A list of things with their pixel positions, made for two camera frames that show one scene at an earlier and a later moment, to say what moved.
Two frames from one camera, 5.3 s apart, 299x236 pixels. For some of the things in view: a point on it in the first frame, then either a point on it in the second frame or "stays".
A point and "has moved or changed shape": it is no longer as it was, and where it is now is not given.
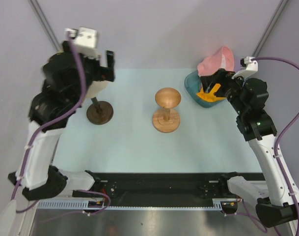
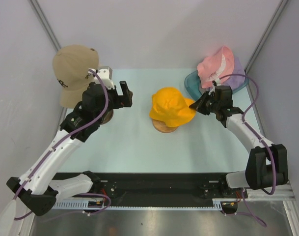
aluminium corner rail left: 45,24 stays
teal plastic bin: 193,83 stays
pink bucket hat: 223,59 stays
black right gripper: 224,78 -> 199,105
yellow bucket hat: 209,97 has moved or changed shape
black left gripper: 105,73 -> 122,101
